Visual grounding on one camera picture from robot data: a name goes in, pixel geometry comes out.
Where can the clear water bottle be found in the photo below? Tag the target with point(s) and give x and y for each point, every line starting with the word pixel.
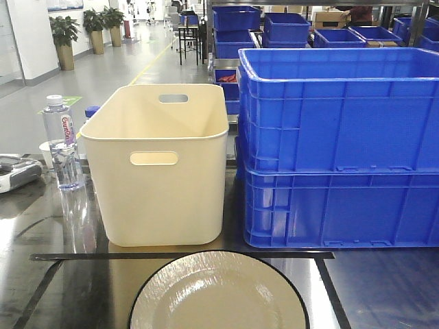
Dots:
pixel 62 141

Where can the large blue crate bottom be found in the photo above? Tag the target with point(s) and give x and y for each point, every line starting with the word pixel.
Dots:
pixel 385 208

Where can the white paper cup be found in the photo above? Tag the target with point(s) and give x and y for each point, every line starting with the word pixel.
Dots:
pixel 47 156

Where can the white grey handheld device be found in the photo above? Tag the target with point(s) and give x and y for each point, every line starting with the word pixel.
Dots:
pixel 17 171

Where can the blue cap bottle behind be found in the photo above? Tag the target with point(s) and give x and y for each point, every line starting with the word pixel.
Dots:
pixel 90 111

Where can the large blue crate top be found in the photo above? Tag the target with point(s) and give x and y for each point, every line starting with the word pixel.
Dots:
pixel 339 109

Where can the potted plant gold pot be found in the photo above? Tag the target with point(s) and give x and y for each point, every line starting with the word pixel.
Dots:
pixel 64 31
pixel 93 23
pixel 113 20

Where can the large blue crate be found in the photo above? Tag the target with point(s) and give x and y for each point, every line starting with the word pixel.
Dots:
pixel 339 109
pixel 385 208

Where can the cream plate with black rim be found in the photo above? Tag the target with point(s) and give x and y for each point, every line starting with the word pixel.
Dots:
pixel 218 289

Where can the cream plastic storage bin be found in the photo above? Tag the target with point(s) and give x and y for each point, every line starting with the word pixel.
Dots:
pixel 157 156

